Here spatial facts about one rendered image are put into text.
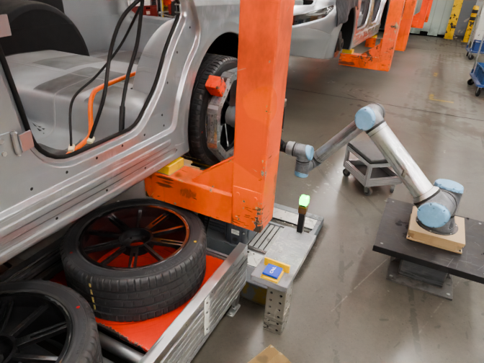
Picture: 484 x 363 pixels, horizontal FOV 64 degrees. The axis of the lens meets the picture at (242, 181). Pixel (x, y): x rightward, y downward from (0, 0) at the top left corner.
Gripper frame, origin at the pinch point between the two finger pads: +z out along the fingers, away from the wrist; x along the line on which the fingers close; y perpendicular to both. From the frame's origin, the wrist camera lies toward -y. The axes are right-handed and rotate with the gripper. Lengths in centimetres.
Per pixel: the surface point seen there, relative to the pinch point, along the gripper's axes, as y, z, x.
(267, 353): -48, -59, -113
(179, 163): -54, 14, -44
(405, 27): 357, -31, 396
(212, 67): -61, 15, 11
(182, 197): -53, 6, -60
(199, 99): -62, 14, -9
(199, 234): -57, -12, -75
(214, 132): -48, 6, -20
